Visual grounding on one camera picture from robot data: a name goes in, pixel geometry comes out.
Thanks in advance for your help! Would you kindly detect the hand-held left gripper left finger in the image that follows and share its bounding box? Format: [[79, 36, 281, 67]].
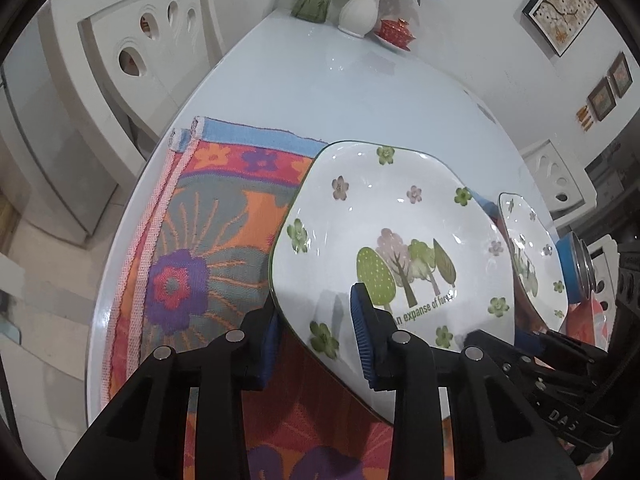
[[55, 305, 282, 480]]

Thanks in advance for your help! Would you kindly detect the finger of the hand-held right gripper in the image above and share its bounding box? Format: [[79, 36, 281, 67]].
[[495, 354, 604, 402], [516, 331, 609, 369]]

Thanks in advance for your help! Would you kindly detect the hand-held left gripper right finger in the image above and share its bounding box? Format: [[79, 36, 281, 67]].
[[349, 282, 581, 480]]

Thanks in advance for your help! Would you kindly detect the small white tree-print plate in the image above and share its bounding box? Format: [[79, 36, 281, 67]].
[[497, 191, 572, 333]]

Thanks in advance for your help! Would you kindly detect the large white tree-print plate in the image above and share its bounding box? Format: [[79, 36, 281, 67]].
[[268, 140, 516, 423]]

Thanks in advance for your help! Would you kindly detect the blue steel-lined bowl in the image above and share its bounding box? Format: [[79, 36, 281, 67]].
[[557, 234, 598, 306]]

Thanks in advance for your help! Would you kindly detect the white dining chair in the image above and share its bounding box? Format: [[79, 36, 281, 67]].
[[585, 234, 624, 321], [520, 139, 599, 221], [37, 0, 227, 163]]

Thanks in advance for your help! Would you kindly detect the colourful floral table cloth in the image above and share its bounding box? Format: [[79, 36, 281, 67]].
[[100, 116, 616, 480]]

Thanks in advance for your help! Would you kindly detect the dark cabinet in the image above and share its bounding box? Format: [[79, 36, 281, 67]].
[[582, 110, 640, 247]]

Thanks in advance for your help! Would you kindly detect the red lidded teacup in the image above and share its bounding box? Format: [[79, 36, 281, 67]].
[[380, 17, 416, 47]]

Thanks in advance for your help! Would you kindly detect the white ceramic vase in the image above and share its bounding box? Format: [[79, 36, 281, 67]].
[[339, 0, 387, 38]]

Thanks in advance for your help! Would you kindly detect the small framed wall picture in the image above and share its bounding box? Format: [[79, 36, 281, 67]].
[[587, 79, 615, 121], [607, 52, 634, 99]]

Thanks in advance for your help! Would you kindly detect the large framed wall picture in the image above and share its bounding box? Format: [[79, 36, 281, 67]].
[[522, 0, 599, 58]]

